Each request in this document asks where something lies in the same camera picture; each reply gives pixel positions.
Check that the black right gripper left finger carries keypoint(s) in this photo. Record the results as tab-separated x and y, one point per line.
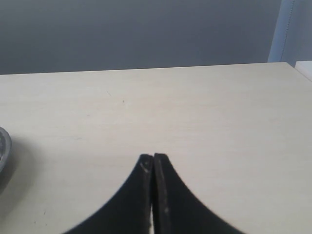
129	210

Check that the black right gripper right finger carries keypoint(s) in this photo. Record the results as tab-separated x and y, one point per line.
176	210

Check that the round stainless steel plate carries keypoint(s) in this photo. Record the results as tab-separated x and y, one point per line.
5	147

